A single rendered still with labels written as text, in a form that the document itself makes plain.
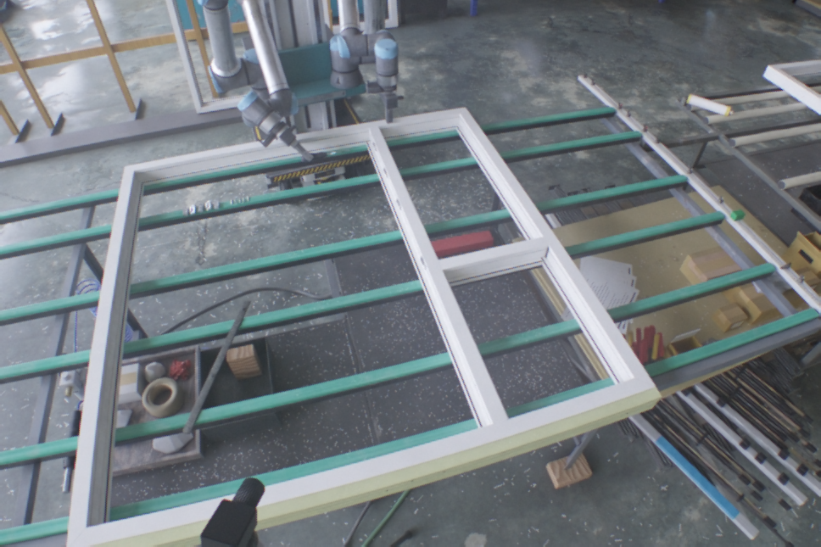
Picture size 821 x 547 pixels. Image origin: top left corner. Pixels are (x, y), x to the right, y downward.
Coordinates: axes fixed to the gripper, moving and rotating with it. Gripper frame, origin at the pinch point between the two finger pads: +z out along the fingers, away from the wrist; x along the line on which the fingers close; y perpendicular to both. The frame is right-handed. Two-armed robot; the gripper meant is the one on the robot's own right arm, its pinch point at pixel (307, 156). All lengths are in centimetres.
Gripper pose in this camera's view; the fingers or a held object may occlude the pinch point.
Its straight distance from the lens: 206.7
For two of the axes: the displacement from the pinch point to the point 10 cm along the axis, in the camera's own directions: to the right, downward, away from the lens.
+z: 7.1, 6.5, 2.6
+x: -2.3, -1.3, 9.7
